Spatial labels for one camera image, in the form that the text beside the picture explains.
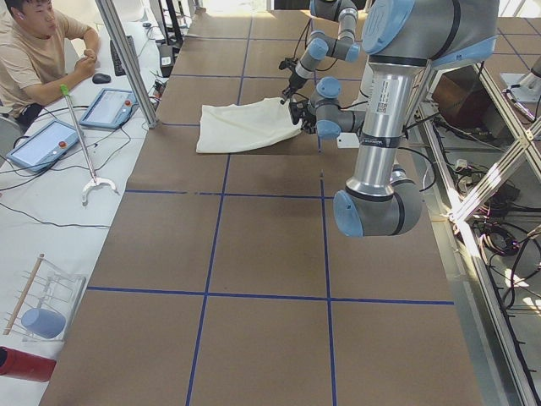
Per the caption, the black computer mouse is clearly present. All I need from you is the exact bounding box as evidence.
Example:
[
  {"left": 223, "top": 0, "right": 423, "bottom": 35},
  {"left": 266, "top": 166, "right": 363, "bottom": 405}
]
[{"left": 92, "top": 73, "right": 112, "bottom": 85}]

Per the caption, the near teach pendant tablet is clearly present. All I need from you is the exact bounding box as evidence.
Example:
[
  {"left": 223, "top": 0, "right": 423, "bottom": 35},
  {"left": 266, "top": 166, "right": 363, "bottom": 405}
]
[{"left": 7, "top": 120, "right": 79, "bottom": 173}]

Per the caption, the far teach pendant tablet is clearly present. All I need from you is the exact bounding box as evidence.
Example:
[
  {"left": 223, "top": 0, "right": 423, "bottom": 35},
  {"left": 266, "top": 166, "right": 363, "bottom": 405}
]
[{"left": 79, "top": 88, "right": 138, "bottom": 129}]

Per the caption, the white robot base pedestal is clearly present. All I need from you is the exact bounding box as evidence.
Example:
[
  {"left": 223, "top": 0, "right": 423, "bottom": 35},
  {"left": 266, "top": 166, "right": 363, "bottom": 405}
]
[{"left": 336, "top": 62, "right": 373, "bottom": 149}]

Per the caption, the black keyboard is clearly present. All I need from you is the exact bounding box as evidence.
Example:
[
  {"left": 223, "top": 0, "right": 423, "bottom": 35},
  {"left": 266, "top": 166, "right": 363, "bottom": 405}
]
[{"left": 108, "top": 34, "right": 136, "bottom": 77}]

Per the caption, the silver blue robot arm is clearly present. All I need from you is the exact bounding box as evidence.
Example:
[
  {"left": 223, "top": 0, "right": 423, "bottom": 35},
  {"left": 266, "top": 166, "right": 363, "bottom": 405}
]
[
  {"left": 306, "top": 1, "right": 499, "bottom": 237},
  {"left": 279, "top": 0, "right": 360, "bottom": 104}
]

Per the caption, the blue plastic cup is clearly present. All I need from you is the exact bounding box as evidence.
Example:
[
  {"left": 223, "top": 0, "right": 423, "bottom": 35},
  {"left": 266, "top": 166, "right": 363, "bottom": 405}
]
[{"left": 21, "top": 308, "right": 66, "bottom": 339}]

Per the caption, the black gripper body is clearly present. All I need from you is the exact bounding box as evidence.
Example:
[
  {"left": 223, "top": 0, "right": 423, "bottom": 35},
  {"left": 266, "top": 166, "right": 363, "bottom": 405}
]
[
  {"left": 281, "top": 70, "right": 305, "bottom": 104},
  {"left": 301, "top": 111, "right": 316, "bottom": 134}
]

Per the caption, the seated person beige shirt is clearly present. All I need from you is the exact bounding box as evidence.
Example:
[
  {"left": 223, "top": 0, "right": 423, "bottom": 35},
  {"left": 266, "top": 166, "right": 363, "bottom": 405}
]
[{"left": 1, "top": 1, "right": 100, "bottom": 130}]

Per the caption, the pink reach grabber stick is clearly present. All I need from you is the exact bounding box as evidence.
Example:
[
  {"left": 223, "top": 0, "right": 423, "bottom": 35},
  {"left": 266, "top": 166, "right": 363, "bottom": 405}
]
[{"left": 58, "top": 83, "right": 121, "bottom": 207}]

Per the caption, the cream long-sleeve cat shirt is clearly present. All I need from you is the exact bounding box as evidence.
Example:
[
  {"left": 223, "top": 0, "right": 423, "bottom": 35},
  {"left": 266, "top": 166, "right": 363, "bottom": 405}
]
[{"left": 196, "top": 97, "right": 301, "bottom": 154}]

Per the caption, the red cylindrical bottle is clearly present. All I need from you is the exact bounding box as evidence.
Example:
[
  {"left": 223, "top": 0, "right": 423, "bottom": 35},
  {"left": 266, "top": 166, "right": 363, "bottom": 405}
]
[{"left": 1, "top": 346, "right": 57, "bottom": 382}]

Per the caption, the aluminium frame post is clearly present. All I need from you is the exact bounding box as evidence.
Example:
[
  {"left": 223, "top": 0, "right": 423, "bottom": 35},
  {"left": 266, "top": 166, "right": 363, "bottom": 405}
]
[{"left": 96, "top": 0, "right": 157, "bottom": 129}]

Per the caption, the teach pendant tablet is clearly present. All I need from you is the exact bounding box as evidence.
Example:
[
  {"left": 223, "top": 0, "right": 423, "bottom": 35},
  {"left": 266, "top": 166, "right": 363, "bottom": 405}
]
[
  {"left": 7, "top": 120, "right": 79, "bottom": 173},
  {"left": 79, "top": 88, "right": 138, "bottom": 129}
]

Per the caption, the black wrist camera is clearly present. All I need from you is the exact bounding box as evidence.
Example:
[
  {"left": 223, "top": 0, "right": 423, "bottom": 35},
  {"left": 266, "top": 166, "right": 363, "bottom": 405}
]
[
  {"left": 278, "top": 58, "right": 298, "bottom": 72},
  {"left": 288, "top": 100, "right": 309, "bottom": 125}
]

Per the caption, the wooden dowel stick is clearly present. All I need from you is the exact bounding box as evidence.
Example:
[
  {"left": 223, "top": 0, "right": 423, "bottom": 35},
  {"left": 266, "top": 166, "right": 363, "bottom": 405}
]
[{"left": 3, "top": 253, "right": 45, "bottom": 336}]

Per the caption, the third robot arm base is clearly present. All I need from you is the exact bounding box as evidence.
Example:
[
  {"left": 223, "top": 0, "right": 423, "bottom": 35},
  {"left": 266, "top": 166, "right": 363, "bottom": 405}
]
[{"left": 500, "top": 58, "right": 540, "bottom": 103}]

